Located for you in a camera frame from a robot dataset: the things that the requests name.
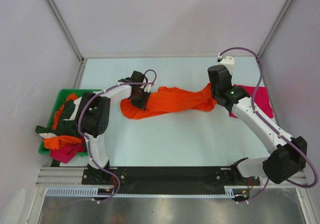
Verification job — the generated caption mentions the orange t shirt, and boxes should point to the orange t shirt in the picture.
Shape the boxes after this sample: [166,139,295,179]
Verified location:
[43,94,83,150]
[120,84,217,120]

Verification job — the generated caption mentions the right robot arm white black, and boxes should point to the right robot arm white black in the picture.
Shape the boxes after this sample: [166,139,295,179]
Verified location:
[207,65,308,185]

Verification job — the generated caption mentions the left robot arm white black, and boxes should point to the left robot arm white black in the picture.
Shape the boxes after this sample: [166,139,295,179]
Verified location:
[75,69,157,184]

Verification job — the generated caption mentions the folded magenta t shirt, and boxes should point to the folded magenta t shirt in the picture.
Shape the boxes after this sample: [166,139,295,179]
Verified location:
[229,85,274,119]

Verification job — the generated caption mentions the dark green t shirt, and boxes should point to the dark green t shirt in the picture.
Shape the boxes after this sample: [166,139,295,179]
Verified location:
[35,100,80,138]

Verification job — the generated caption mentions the green plastic bin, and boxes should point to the green plastic bin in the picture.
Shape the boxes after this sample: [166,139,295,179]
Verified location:
[38,89,101,156]

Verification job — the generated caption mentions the magenta t shirt in bin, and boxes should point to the magenta t shirt in bin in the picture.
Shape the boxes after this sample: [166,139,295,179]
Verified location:
[49,144,87,164]

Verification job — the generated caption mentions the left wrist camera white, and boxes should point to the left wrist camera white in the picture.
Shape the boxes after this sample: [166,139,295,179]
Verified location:
[143,79,153,93]

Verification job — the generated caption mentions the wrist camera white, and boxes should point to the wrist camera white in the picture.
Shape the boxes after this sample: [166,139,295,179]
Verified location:
[143,79,153,93]
[217,53,235,75]

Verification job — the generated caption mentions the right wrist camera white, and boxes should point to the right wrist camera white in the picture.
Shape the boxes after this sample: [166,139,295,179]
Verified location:
[217,53,235,75]

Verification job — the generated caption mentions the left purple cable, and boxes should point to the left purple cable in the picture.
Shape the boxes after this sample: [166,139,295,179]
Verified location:
[77,69,158,206]

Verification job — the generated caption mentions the purple cable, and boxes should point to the purple cable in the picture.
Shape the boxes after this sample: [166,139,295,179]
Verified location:
[77,69,158,206]
[219,46,320,205]

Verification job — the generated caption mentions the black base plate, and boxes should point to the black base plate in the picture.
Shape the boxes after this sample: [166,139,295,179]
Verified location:
[81,166,260,195]

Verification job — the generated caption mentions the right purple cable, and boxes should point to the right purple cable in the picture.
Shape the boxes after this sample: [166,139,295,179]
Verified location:
[219,46,320,205]

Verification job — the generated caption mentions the grey slotted cable duct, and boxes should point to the grey slotted cable duct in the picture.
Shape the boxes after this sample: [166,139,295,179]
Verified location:
[46,187,248,199]

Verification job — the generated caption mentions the aluminium frame rail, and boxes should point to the aluminium frame rail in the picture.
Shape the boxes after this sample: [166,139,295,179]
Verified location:
[35,167,307,188]

